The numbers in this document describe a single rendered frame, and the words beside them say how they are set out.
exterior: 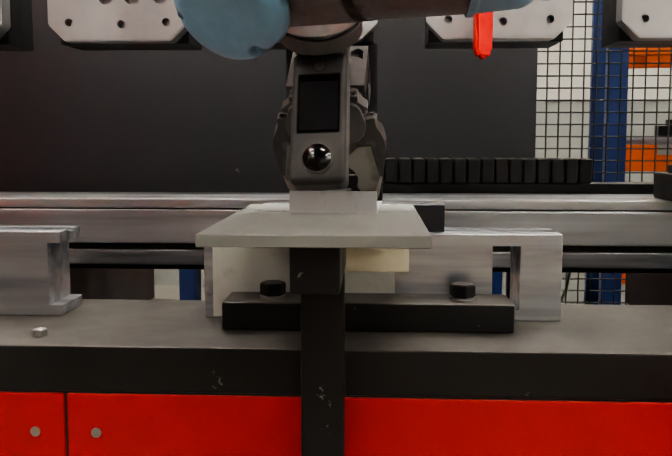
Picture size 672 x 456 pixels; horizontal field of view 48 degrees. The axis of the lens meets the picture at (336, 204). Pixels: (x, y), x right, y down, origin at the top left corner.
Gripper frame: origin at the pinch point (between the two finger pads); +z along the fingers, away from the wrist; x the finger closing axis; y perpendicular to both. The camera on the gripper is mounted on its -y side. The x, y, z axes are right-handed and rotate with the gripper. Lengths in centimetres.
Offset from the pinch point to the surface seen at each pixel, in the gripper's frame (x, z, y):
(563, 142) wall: -96, 274, 323
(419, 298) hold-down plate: -8.3, 10.4, -3.6
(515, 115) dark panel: -24, 32, 53
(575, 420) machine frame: -22.9, 12.4, -16.0
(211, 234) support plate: 7.3, -11.9, -14.9
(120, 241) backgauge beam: 35.2, 26.1, 17.5
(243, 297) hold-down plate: 10.2, 9.3, -4.9
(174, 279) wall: 171, 367, 280
